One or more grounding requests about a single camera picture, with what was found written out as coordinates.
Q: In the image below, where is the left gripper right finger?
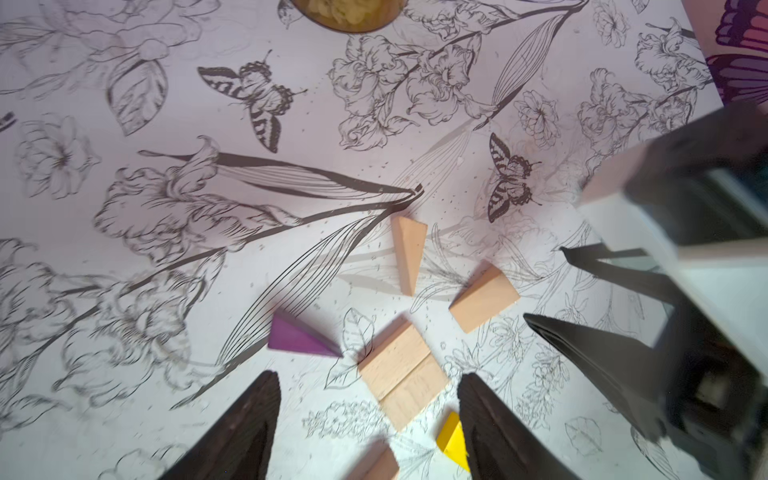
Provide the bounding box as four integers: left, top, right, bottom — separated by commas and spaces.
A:
457, 373, 578, 480

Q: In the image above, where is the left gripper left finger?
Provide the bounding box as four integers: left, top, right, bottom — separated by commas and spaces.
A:
161, 370, 281, 480

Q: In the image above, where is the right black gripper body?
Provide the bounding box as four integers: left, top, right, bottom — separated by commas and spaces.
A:
656, 305, 767, 479

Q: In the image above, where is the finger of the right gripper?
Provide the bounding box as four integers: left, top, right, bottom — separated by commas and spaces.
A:
523, 313, 671, 441
560, 243, 684, 305

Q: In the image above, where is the yellow block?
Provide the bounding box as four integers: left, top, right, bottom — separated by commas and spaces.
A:
436, 411, 470, 472

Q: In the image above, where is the natural wood triangle block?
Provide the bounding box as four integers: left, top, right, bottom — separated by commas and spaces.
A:
392, 216, 428, 296

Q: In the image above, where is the purple triangular block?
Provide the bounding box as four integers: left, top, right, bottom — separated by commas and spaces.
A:
267, 310, 343, 358

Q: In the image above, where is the natural wood wedge block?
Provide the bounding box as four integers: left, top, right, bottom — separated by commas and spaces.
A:
449, 265, 521, 334

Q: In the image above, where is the potted plant in amber jar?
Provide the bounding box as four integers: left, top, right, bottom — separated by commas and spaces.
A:
291, 0, 408, 34

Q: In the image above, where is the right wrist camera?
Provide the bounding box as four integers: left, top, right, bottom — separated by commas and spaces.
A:
577, 102, 767, 374

